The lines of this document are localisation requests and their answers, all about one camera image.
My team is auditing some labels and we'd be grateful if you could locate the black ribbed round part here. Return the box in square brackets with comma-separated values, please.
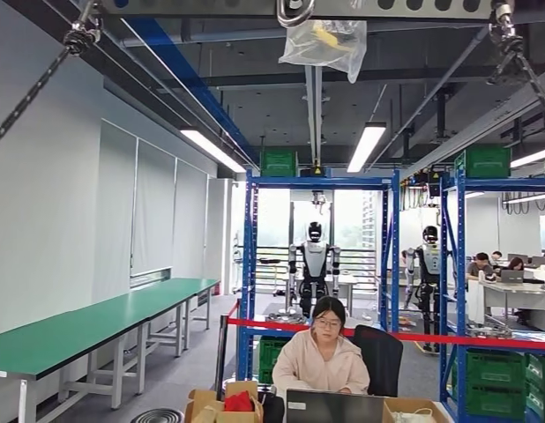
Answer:
[129, 407, 185, 423]

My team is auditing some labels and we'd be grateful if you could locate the green top workbench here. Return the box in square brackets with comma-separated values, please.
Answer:
[0, 277, 221, 423]

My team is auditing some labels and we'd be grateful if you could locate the grey window railing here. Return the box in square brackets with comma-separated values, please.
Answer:
[254, 245, 385, 294]

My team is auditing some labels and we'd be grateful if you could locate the green plastic crate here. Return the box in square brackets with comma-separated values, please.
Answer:
[465, 385, 527, 421]
[451, 348, 527, 390]
[525, 382, 545, 419]
[453, 144, 512, 180]
[524, 352, 545, 387]
[258, 336, 289, 386]
[259, 149, 299, 178]

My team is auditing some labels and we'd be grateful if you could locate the blue steel storage rack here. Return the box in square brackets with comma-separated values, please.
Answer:
[236, 168, 401, 385]
[438, 169, 545, 423]

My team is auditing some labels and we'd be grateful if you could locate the humanoid robot white torso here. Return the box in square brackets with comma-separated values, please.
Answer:
[404, 225, 459, 355]
[287, 221, 342, 320]

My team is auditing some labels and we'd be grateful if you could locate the metal parts pile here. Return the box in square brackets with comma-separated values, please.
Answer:
[265, 311, 307, 326]
[465, 323, 515, 341]

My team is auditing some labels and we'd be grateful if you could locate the white roller blind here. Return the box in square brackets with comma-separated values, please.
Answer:
[92, 119, 139, 306]
[172, 159, 210, 281]
[130, 139, 178, 279]

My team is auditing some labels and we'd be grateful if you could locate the blue ceiling beam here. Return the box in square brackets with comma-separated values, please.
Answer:
[121, 17, 262, 168]

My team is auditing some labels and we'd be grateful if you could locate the clear plastic bag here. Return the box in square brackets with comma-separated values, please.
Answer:
[278, 20, 368, 84]

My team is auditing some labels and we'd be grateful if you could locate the silver carabiner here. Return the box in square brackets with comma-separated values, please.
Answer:
[276, 0, 316, 29]

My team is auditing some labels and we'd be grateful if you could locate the red cloth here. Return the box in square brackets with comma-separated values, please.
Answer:
[222, 390, 256, 413]

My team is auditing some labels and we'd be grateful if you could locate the black office chair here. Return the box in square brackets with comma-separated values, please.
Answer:
[351, 324, 404, 398]

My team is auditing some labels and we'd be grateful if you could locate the open cardboard box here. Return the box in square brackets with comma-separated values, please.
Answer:
[183, 380, 265, 423]

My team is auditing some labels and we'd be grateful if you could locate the grey perforated gantry bar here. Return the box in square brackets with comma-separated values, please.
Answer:
[98, 0, 518, 19]

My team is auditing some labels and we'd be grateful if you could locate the red barrier tape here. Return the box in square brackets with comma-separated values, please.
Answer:
[226, 300, 545, 353]

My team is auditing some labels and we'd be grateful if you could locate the wide grey ceiling beam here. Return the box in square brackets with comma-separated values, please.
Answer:
[401, 65, 545, 181]

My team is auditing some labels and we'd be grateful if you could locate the white office desk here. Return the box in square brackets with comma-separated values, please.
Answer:
[467, 281, 545, 333]

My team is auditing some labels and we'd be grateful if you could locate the grey ceiling cable rail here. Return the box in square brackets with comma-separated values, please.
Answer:
[303, 65, 324, 168]

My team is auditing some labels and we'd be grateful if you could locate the black barrier post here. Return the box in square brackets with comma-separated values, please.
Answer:
[214, 315, 230, 402]

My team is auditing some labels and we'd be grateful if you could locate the grey wall rail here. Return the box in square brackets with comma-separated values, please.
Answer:
[129, 266, 173, 292]

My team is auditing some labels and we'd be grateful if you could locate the black suspension strap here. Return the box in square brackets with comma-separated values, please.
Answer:
[487, 0, 545, 121]
[0, 0, 104, 154]

